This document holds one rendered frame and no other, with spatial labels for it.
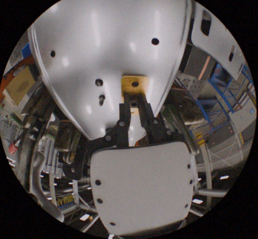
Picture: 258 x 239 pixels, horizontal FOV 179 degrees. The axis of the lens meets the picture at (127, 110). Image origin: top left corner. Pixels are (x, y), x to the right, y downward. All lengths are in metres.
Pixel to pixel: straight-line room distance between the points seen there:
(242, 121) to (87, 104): 8.01
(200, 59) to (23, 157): 0.37
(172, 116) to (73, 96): 0.20
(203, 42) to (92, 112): 0.23
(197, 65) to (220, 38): 0.09
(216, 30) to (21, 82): 0.29
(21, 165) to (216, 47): 0.38
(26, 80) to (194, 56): 0.27
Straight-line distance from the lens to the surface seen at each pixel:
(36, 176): 0.59
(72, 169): 0.44
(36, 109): 0.19
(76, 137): 0.32
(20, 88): 0.15
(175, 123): 0.19
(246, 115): 7.83
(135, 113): 0.16
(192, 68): 0.18
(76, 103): 0.17
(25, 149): 0.20
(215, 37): 0.18
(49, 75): 0.15
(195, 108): 0.25
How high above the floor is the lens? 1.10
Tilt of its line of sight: 38 degrees down
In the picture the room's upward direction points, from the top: 175 degrees clockwise
